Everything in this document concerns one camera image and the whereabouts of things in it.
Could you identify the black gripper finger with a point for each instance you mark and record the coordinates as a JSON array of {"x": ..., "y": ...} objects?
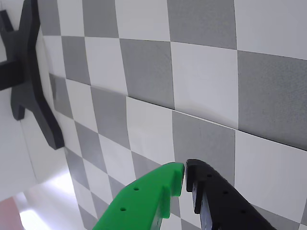
[{"x": 223, "y": 203}]

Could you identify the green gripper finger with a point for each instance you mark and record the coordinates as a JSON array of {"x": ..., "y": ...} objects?
[{"x": 139, "y": 206}]

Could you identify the black cross-shaped stand base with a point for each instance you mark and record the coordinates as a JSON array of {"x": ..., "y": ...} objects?
[{"x": 28, "y": 72}]

